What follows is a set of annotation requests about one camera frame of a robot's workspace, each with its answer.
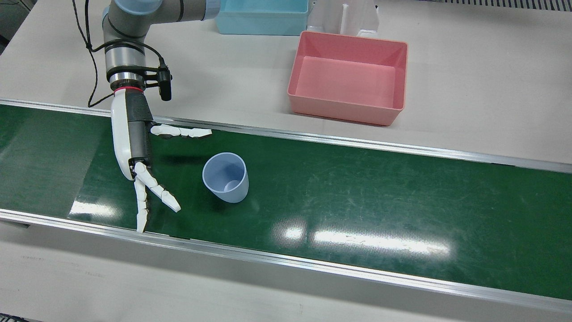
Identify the right robot dexterous hand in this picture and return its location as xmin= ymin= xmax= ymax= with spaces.
xmin=110 ymin=86 xmax=213 ymax=234

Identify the blue plastic cup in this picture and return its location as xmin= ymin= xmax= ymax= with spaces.
xmin=202 ymin=153 xmax=249 ymax=204

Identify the light blue plastic box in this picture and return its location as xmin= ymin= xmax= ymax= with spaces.
xmin=214 ymin=0 xmax=310 ymax=36

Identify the pink plastic box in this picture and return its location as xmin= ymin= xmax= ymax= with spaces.
xmin=287 ymin=30 xmax=409 ymax=127

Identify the green conveyor belt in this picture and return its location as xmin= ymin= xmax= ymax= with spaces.
xmin=0 ymin=98 xmax=572 ymax=314

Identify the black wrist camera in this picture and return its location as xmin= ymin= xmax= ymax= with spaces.
xmin=143 ymin=65 xmax=173 ymax=102

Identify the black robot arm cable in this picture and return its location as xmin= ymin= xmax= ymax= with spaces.
xmin=71 ymin=0 xmax=115 ymax=109

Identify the white pedestal stand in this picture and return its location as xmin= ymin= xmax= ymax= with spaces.
xmin=307 ymin=0 xmax=380 ymax=38

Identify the ribbed metal floor duct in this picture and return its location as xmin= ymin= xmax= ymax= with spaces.
xmin=420 ymin=0 xmax=572 ymax=13

